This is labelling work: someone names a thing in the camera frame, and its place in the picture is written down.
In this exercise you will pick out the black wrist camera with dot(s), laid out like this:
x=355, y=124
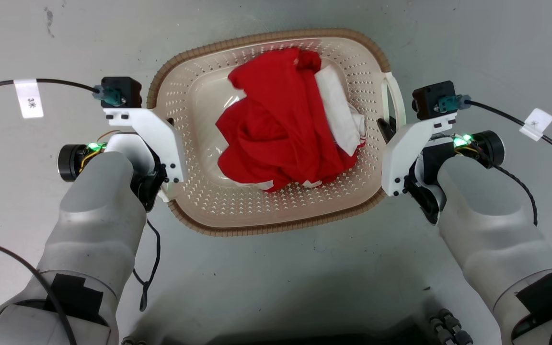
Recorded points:
x=125, y=91
x=431, y=98

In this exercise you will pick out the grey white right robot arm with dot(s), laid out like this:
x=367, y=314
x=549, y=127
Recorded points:
x=487, y=230

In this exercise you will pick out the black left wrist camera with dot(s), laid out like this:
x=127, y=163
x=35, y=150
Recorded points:
x=125, y=91

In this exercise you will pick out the white right camera bracket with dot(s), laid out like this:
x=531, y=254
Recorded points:
x=400, y=153

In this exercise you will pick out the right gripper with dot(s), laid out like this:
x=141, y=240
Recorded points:
x=424, y=191

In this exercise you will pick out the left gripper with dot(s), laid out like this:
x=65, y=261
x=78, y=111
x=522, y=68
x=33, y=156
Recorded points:
x=149, y=184

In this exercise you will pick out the white left camera bracket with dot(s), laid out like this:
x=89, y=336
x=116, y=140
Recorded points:
x=161, y=139

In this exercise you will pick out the white garment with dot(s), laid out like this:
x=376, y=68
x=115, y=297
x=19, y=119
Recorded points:
x=340, y=112

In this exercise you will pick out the beige plastic laundry basket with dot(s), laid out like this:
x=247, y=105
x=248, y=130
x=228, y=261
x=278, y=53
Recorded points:
x=209, y=201

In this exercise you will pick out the dark robot base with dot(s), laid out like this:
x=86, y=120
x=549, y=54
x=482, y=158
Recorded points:
x=304, y=335

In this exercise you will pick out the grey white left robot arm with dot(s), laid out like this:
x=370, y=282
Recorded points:
x=94, y=215

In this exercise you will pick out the white camera bracket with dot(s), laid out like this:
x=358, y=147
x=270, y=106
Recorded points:
x=161, y=139
x=400, y=153

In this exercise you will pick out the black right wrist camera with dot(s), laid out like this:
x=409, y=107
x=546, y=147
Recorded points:
x=431, y=98

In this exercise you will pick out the red garment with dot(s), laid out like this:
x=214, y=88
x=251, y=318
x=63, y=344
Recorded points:
x=276, y=124

